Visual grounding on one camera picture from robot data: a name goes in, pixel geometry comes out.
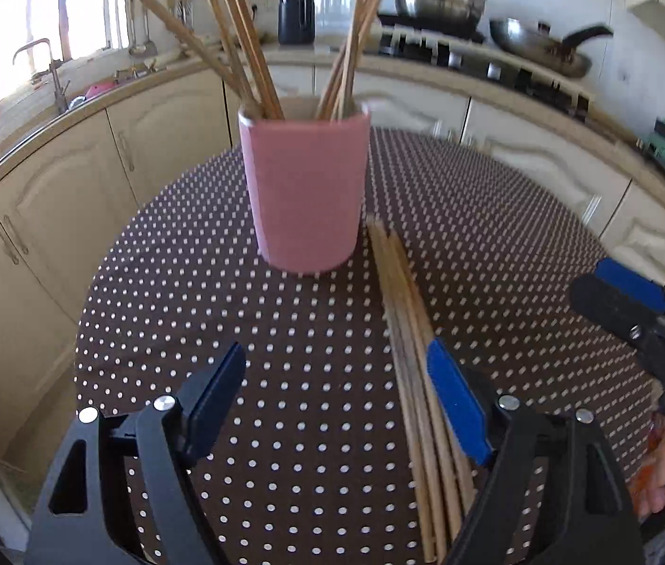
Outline beige speckled countertop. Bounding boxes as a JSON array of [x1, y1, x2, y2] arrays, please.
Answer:
[[0, 41, 665, 230]]

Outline pile of wooden chopsticks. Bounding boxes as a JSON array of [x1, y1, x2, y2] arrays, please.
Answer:
[[366, 215, 478, 563]]

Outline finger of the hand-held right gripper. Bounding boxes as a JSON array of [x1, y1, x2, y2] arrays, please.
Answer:
[[571, 275, 665, 378], [594, 258, 665, 354]]

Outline black gas stove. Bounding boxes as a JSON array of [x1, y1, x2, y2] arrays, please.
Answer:
[[376, 12, 598, 121]]

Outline pink cup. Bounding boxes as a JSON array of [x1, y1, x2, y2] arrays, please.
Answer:
[[238, 100, 372, 274]]

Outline black electric kettle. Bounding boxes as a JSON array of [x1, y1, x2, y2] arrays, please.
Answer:
[[278, 0, 316, 45]]

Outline brown polka dot tablecloth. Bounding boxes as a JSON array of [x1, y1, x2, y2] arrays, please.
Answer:
[[73, 126, 660, 565]]

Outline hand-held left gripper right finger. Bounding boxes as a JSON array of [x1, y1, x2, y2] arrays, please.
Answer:
[[427, 338, 645, 565]]

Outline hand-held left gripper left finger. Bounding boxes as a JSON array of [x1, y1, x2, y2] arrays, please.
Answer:
[[26, 341, 248, 565]]

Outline dark frying pan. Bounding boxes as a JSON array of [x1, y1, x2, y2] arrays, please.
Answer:
[[489, 17, 615, 80]]

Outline metal sink faucet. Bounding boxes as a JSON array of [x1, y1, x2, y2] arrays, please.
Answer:
[[13, 38, 71, 115]]

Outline rail with hanging utensils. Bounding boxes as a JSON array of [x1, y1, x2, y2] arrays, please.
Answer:
[[126, 0, 201, 60]]

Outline cream kitchen cabinets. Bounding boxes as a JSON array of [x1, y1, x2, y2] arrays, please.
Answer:
[[0, 65, 665, 472]]

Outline bunch of wooden chopsticks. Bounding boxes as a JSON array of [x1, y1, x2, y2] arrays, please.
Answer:
[[126, 0, 392, 121]]

